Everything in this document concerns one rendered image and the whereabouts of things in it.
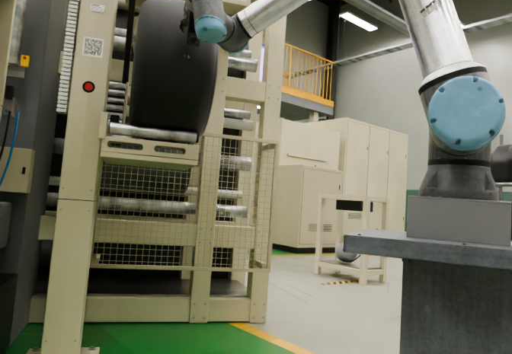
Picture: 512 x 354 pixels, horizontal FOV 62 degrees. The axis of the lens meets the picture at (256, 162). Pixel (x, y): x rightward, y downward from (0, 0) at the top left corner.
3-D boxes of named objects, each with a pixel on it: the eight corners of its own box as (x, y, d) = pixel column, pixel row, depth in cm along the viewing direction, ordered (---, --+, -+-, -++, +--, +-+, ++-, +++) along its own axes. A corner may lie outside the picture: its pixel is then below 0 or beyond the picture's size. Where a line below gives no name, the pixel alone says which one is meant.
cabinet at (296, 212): (297, 253, 597) (302, 164, 608) (270, 248, 640) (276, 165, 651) (339, 253, 653) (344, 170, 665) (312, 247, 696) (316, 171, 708)
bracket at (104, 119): (97, 138, 156) (100, 111, 157) (104, 148, 195) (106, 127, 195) (107, 138, 157) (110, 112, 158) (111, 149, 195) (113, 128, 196)
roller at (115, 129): (107, 124, 166) (106, 135, 165) (107, 120, 162) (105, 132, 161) (197, 134, 175) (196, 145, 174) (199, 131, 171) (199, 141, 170)
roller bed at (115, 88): (78, 138, 202) (84, 76, 205) (81, 141, 216) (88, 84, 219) (122, 142, 207) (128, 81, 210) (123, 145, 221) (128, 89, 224)
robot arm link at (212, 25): (235, 41, 130) (231, 3, 132) (218, 26, 120) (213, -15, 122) (209, 49, 134) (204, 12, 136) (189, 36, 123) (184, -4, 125)
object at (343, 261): (363, 285, 384) (367, 195, 391) (314, 273, 430) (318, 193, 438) (386, 282, 405) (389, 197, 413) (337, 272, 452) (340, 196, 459)
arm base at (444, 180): (490, 202, 119) (491, 166, 119) (506, 201, 101) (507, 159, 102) (417, 197, 125) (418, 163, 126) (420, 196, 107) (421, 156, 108)
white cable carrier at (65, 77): (56, 111, 165) (69, -8, 169) (58, 113, 169) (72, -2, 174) (68, 113, 166) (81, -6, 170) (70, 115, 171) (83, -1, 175)
